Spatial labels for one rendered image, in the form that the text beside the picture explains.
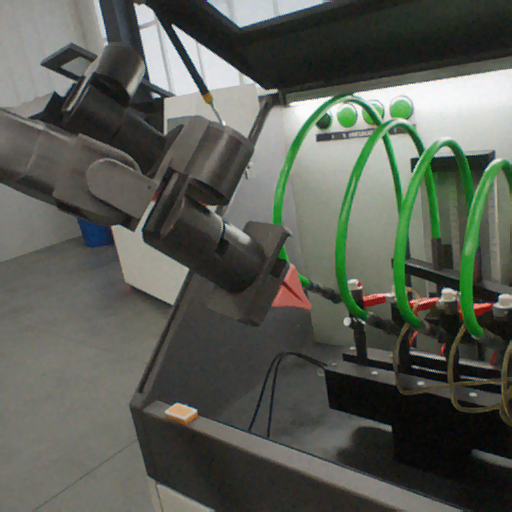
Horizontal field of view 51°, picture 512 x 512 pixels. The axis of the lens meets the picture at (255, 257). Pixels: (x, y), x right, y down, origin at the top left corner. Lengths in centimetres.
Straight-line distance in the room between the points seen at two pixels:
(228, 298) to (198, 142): 15
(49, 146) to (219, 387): 78
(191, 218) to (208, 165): 5
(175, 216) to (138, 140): 20
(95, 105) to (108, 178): 19
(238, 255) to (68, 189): 16
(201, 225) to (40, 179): 14
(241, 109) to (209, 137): 346
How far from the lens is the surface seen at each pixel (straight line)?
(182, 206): 47
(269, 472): 85
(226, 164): 49
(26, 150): 48
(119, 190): 46
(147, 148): 65
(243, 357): 120
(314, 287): 81
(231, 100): 392
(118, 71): 68
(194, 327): 108
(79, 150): 47
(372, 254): 122
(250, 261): 51
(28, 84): 794
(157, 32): 713
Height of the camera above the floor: 145
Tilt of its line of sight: 16 degrees down
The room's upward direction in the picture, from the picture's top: 10 degrees counter-clockwise
